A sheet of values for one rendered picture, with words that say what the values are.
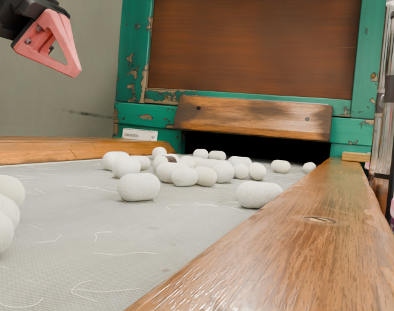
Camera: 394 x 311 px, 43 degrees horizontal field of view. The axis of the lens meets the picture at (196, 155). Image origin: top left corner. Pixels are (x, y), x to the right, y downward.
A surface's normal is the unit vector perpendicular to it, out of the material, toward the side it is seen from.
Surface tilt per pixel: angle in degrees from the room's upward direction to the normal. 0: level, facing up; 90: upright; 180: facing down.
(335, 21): 90
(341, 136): 90
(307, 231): 0
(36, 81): 90
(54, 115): 90
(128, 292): 0
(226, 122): 67
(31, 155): 45
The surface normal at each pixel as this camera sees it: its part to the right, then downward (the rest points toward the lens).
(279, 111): -0.24, -0.38
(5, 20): 0.66, 0.73
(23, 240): 0.08, -1.00
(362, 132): -0.29, 0.03
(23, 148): 0.73, -0.64
